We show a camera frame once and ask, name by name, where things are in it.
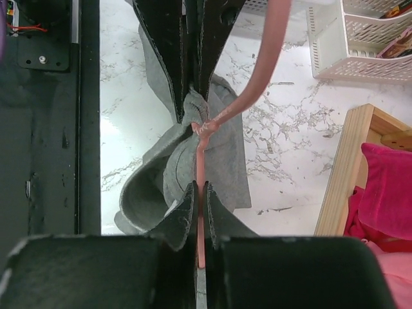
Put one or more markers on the pink t-shirt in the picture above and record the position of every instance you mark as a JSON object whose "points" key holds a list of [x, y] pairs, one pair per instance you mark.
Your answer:
{"points": [[396, 267]]}

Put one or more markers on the grey t-shirt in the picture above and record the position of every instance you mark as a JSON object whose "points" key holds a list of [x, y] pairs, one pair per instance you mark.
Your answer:
{"points": [[164, 202]]}

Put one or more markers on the white magazine file rack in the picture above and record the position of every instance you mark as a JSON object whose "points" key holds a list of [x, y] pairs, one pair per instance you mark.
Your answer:
{"points": [[346, 36]]}

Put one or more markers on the wooden clothes rack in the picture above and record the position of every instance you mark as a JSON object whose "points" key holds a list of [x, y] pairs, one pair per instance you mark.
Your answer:
{"points": [[365, 123]]}

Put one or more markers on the magenta t-shirt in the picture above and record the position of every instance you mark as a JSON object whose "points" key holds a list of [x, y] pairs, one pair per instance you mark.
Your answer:
{"points": [[381, 212]]}

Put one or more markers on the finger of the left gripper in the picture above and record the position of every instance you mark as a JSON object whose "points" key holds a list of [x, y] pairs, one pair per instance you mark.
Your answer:
{"points": [[215, 21], [162, 22]]}

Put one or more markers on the white laundry basket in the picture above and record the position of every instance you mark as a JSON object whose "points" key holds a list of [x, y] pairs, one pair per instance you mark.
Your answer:
{"points": [[257, 7]]}

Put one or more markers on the children's book pink cover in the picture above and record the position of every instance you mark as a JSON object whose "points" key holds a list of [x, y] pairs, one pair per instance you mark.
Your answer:
{"points": [[399, 47]]}

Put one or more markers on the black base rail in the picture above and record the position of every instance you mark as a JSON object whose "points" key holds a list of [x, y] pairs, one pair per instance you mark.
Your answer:
{"points": [[50, 119]]}

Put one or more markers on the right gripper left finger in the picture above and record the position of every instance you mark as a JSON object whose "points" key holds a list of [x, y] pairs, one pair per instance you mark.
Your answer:
{"points": [[106, 273]]}

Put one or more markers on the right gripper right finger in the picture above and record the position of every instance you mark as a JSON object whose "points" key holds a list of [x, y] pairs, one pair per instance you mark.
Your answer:
{"points": [[244, 270]]}

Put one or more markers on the thin dark book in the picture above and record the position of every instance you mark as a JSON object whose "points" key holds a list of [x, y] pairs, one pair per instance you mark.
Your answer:
{"points": [[399, 9]]}

